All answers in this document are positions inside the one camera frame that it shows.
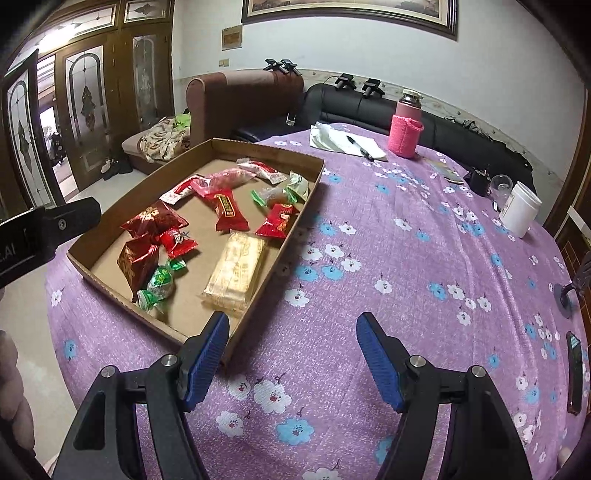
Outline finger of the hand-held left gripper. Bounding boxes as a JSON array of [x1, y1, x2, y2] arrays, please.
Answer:
[[44, 196, 103, 246]]

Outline green brown wrapped candy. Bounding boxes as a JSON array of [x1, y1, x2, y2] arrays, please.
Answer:
[[250, 185, 296, 209]]

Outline brown cardboard box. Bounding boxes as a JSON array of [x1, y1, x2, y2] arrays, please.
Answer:
[[67, 137, 326, 365]]

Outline white paper sheets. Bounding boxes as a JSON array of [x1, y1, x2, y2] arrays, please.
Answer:
[[309, 122, 389, 162]]

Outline pink sleeved thermos bottle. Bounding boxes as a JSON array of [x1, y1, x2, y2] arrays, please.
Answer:
[[387, 89, 424, 159]]

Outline brown armchair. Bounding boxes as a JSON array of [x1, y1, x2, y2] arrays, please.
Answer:
[[122, 69, 305, 176]]

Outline red white snack packet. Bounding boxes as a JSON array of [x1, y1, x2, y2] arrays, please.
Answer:
[[159, 175, 205, 205], [237, 159, 286, 185]]

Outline patterned blanket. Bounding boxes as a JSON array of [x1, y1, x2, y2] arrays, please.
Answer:
[[139, 116, 191, 162]]

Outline black leather sofa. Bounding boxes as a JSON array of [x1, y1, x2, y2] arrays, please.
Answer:
[[231, 83, 536, 197]]

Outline dark red snack packet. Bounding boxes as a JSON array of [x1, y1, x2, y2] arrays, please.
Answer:
[[116, 234, 162, 303]]

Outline small red candy packet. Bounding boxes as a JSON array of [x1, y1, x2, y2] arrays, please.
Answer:
[[158, 227, 200, 259]]

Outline dark shoes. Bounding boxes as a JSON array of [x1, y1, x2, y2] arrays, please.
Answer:
[[102, 157, 134, 181]]

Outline small wall plaque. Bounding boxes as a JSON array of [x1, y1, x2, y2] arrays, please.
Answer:
[[222, 25, 244, 51]]

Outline crinkled red snack packet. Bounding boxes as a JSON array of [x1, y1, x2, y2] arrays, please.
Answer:
[[121, 200, 189, 239]]

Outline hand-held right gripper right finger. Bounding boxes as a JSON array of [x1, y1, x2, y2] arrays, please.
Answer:
[[356, 312, 534, 480]]

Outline purple floral tablecloth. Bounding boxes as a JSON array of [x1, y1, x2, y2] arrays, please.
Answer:
[[46, 122, 591, 480]]

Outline long red snack packet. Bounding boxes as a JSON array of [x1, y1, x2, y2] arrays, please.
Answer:
[[198, 184, 251, 233]]

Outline wooden glass panel doors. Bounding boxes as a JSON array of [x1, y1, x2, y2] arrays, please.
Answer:
[[0, 0, 175, 217]]

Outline framed wall painting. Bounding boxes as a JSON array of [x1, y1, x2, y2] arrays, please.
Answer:
[[241, 0, 459, 41]]

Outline bright red snack packet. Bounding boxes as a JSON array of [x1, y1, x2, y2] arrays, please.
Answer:
[[255, 203, 301, 239]]

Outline golden biscuit packet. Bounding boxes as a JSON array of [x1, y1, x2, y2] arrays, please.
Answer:
[[201, 232, 267, 317]]

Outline white plastic jar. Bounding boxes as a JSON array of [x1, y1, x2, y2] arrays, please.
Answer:
[[499, 181, 544, 238]]

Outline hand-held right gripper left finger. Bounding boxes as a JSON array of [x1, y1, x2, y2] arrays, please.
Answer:
[[53, 311, 230, 480]]

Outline black smartphone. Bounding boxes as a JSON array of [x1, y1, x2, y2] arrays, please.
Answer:
[[565, 330, 585, 416]]

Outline clear glass cup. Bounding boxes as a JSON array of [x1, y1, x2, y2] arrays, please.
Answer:
[[489, 174, 514, 201]]

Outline person's left hand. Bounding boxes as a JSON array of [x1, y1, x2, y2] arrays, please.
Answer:
[[0, 330, 36, 457]]

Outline colourful booklet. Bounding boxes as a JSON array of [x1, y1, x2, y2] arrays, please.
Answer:
[[425, 158, 466, 186]]

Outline small black pouch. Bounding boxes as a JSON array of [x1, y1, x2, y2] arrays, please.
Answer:
[[467, 168, 494, 195]]

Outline pale green snack packet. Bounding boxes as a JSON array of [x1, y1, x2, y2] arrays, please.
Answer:
[[286, 171, 311, 202]]

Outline black pen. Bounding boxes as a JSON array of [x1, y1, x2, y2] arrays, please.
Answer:
[[346, 135, 375, 161]]

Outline black phone stand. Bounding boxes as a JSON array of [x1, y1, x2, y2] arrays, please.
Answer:
[[553, 251, 591, 320]]

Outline pink clear snack packet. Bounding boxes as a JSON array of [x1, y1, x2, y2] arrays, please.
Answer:
[[208, 168, 256, 191]]

